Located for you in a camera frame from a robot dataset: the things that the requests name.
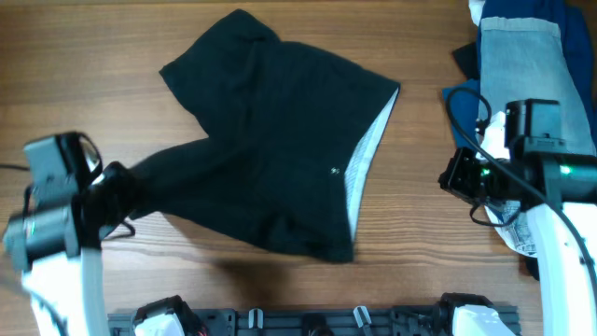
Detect black shorts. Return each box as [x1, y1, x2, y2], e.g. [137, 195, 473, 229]
[132, 9, 400, 263]

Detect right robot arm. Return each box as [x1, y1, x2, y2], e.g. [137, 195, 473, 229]
[438, 99, 596, 335]

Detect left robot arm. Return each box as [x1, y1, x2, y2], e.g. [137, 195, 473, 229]
[3, 132, 205, 335]

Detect blue garment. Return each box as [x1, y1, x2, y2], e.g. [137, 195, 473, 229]
[450, 0, 596, 149]

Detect grey jeans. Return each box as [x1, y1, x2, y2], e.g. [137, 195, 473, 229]
[476, 16, 597, 256]

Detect white garment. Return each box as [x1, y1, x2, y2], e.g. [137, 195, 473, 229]
[468, 0, 485, 26]

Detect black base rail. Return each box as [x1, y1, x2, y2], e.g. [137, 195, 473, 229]
[105, 305, 521, 336]

